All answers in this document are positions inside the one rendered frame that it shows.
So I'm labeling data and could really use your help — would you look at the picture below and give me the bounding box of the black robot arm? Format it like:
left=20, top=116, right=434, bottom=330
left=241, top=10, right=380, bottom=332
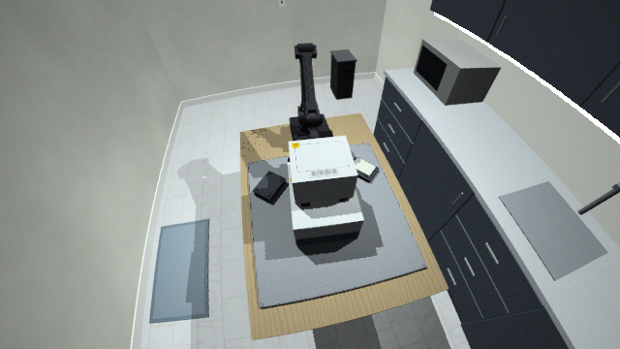
left=294, top=43, right=333, bottom=140

